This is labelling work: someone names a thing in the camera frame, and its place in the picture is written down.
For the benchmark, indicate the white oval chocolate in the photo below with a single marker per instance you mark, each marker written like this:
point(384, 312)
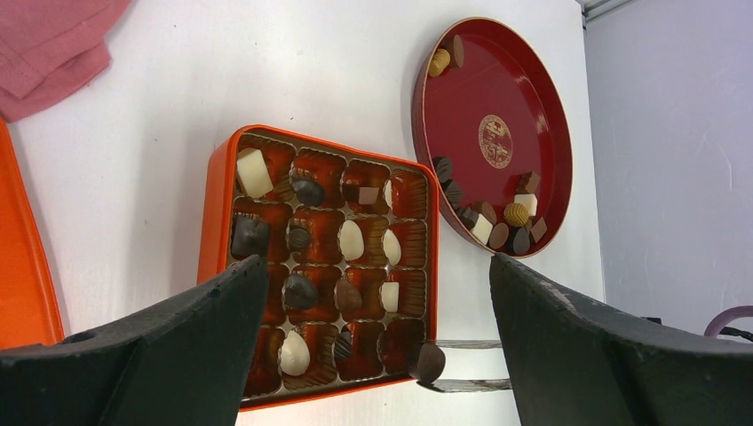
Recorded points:
point(351, 241)
point(391, 247)

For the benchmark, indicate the brown square chocolate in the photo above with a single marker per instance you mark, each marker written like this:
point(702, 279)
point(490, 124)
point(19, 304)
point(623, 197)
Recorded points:
point(361, 195)

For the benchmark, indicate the caramel ribbed chocolate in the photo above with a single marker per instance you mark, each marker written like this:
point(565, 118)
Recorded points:
point(515, 214)

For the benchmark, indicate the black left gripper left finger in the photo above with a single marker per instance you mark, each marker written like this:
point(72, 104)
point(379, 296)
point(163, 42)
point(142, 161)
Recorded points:
point(183, 361)

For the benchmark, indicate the silver white-handled tongs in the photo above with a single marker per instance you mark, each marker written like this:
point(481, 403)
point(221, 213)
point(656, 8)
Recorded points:
point(464, 371)

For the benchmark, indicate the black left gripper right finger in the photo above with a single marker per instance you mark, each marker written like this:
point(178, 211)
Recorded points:
point(573, 360)

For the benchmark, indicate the dark square chocolate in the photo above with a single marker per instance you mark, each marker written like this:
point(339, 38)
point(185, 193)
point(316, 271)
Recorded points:
point(250, 237)

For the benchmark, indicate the white square chocolate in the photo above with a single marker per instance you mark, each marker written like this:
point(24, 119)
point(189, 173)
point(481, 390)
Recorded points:
point(389, 296)
point(527, 200)

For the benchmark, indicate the pink cloth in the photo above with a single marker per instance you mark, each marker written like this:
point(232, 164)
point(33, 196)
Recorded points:
point(50, 50)

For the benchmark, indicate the dark oval chocolate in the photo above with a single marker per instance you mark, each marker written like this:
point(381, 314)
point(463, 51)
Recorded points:
point(309, 192)

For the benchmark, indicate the dark round chocolate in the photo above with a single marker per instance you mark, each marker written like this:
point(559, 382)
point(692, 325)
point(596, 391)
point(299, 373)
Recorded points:
point(426, 362)

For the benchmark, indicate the orange box lid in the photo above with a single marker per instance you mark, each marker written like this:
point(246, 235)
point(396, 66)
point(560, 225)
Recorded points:
point(29, 306)

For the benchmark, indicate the white block chocolate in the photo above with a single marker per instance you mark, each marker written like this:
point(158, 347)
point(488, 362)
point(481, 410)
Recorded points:
point(482, 229)

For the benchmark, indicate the white leaf chocolate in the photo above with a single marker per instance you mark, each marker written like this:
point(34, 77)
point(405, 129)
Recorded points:
point(388, 193)

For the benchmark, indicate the red round plate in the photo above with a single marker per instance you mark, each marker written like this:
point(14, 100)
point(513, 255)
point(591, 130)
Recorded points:
point(487, 120)

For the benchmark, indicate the orange chocolate box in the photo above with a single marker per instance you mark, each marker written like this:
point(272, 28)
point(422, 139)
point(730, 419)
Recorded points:
point(312, 289)

